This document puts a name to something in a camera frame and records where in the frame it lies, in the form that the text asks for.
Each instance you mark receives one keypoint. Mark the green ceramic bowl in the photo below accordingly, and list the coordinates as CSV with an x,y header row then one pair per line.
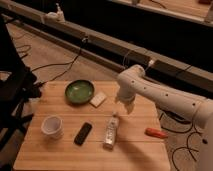
x,y
79,92

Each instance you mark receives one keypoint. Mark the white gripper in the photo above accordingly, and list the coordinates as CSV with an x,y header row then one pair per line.
x,y
128,105

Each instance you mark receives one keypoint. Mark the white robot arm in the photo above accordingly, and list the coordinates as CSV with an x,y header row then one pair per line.
x,y
195,108

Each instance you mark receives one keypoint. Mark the black remote control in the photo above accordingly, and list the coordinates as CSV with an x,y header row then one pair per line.
x,y
83,133

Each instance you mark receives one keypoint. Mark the clear plastic bottle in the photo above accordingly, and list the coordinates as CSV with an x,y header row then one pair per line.
x,y
111,131

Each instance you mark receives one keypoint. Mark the white rectangular block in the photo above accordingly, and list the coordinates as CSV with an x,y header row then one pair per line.
x,y
98,99

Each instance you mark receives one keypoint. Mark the orange marker pen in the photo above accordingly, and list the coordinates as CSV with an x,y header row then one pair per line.
x,y
155,133

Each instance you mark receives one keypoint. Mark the white object on rail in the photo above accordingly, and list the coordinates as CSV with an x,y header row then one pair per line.
x,y
58,15

